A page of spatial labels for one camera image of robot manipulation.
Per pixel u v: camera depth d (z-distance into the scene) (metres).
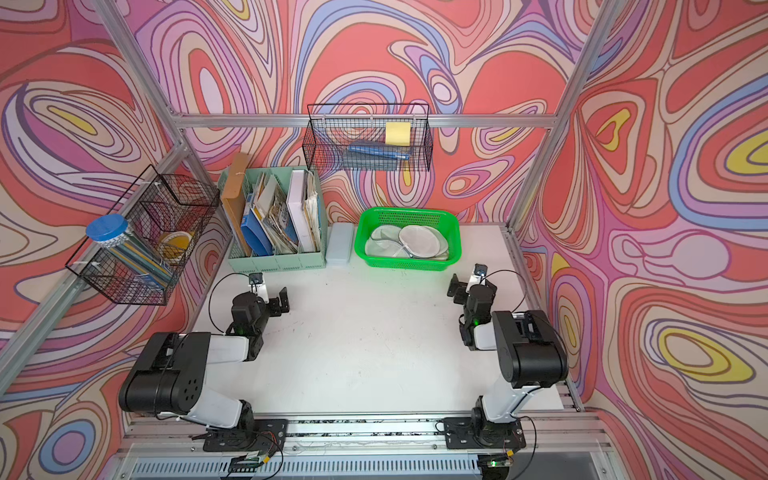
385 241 1.08
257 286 0.80
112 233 0.58
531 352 0.47
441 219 1.14
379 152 0.88
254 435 0.72
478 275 0.81
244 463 0.72
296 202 0.91
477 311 0.73
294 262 1.03
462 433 0.73
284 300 0.86
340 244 1.11
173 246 0.70
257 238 0.95
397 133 0.88
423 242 1.08
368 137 0.99
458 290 0.86
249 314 0.72
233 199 0.85
